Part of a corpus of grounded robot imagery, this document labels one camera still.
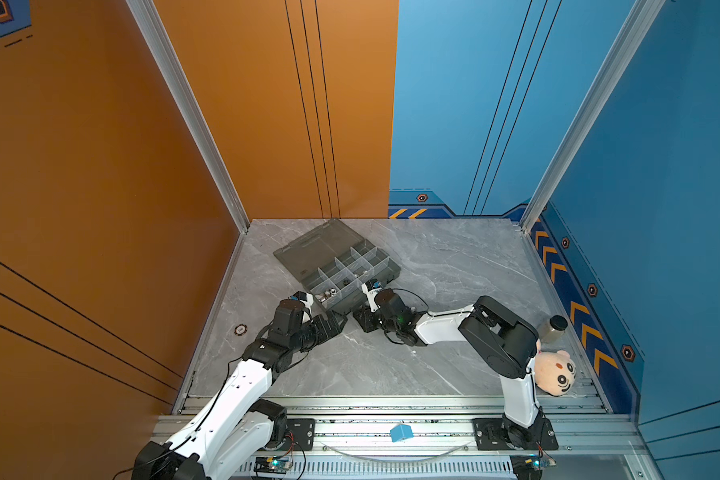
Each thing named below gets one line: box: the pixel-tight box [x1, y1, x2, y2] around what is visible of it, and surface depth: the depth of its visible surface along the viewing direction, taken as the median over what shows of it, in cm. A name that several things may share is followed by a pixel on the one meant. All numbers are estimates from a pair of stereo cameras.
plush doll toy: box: [534, 350, 577, 396], surface depth 77 cm
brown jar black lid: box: [540, 315, 568, 344], surface depth 84 cm
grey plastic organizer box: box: [273, 219, 401, 312], surface depth 107 cm
